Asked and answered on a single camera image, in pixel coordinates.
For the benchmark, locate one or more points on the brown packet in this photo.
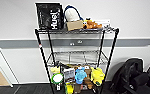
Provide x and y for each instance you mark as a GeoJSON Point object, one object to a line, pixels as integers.
{"type": "Point", "coordinates": [77, 89]}

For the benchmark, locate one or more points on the yellow plush toy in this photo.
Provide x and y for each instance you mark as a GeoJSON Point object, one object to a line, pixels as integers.
{"type": "Point", "coordinates": [97, 76]}

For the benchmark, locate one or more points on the black Huel bag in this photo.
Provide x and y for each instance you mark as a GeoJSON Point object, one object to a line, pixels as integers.
{"type": "Point", "coordinates": [49, 16]}

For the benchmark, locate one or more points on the small grey wall socket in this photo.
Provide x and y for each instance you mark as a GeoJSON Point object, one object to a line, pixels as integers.
{"type": "Point", "coordinates": [79, 42]}
{"type": "Point", "coordinates": [72, 43]}

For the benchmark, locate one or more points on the white door frame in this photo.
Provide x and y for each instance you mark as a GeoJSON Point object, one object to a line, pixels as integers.
{"type": "Point", "coordinates": [1, 66]}

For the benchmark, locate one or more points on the small white bottle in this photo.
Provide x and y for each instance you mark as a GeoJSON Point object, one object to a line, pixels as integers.
{"type": "Point", "coordinates": [58, 87]}

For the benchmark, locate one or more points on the brown cardboard box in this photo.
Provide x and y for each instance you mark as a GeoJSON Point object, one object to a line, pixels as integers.
{"type": "Point", "coordinates": [75, 25]}

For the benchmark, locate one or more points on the brown plush toy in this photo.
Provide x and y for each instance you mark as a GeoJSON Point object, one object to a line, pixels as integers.
{"type": "Point", "coordinates": [88, 84]}

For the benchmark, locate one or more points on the black office chair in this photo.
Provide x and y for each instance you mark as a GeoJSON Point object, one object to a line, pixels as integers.
{"type": "Point", "coordinates": [129, 76]}

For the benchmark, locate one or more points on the flat white box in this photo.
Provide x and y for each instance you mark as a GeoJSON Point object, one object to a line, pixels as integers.
{"type": "Point", "coordinates": [105, 22]}

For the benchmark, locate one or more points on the orange plush toy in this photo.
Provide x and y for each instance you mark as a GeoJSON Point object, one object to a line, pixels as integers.
{"type": "Point", "coordinates": [92, 24]}

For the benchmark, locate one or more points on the grey and white boxed item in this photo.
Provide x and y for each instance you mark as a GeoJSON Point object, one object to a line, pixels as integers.
{"type": "Point", "coordinates": [69, 74]}

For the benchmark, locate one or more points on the green and white bowl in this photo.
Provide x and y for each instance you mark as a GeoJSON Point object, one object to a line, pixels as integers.
{"type": "Point", "coordinates": [57, 78]}

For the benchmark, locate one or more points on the blue plush toy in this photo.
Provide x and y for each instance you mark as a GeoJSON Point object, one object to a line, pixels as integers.
{"type": "Point", "coordinates": [80, 75]}

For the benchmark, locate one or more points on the small tan carton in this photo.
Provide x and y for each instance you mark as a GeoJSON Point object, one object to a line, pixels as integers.
{"type": "Point", "coordinates": [88, 71]}

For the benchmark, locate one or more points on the small yellow cup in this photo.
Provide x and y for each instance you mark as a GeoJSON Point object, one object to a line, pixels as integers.
{"type": "Point", "coordinates": [69, 88]}

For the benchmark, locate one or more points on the pale yellow toy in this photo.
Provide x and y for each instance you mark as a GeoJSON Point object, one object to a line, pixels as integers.
{"type": "Point", "coordinates": [55, 69]}

